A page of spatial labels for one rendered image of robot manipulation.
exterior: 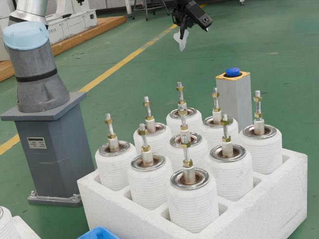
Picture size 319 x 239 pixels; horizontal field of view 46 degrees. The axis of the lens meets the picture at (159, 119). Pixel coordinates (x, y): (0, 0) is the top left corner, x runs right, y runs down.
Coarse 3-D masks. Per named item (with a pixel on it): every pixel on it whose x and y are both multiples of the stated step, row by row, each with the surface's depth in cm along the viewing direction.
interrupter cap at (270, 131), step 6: (252, 126) 88; (264, 126) 87; (270, 126) 86; (246, 132) 85; (252, 132) 85; (264, 132) 85; (270, 132) 83; (276, 132) 83; (252, 138) 82; (258, 138) 82; (264, 138) 82
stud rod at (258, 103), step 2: (256, 92) 81; (258, 92) 81; (256, 94) 81; (258, 94) 81; (256, 96) 82; (258, 96) 81; (256, 102) 82; (258, 102) 82; (260, 102) 82; (256, 104) 82; (258, 104) 82; (260, 104) 82; (256, 106) 83; (258, 106) 82; (260, 106) 83; (256, 108) 83; (258, 108) 82; (260, 108) 83; (256, 110) 83; (258, 110) 83; (260, 110) 83; (256, 112) 83; (258, 112) 83; (260, 112) 83; (256, 118) 84; (258, 118) 83; (260, 118) 83; (258, 120) 84; (260, 120) 84
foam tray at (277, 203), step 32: (288, 160) 86; (96, 192) 85; (128, 192) 84; (256, 192) 76; (288, 192) 84; (96, 224) 92; (128, 224) 79; (160, 224) 71; (224, 224) 69; (256, 224) 76; (288, 224) 87
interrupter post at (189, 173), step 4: (184, 168) 69; (188, 168) 69; (192, 168) 69; (184, 172) 70; (188, 172) 69; (192, 172) 69; (184, 176) 70; (188, 176) 70; (192, 176) 70; (184, 180) 71; (188, 180) 70; (192, 180) 70
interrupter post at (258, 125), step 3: (255, 120) 84; (261, 120) 83; (255, 123) 84; (258, 123) 83; (261, 123) 83; (255, 126) 84; (258, 126) 83; (261, 126) 83; (255, 129) 84; (258, 129) 84; (261, 129) 84; (255, 132) 85; (258, 132) 84; (261, 132) 84
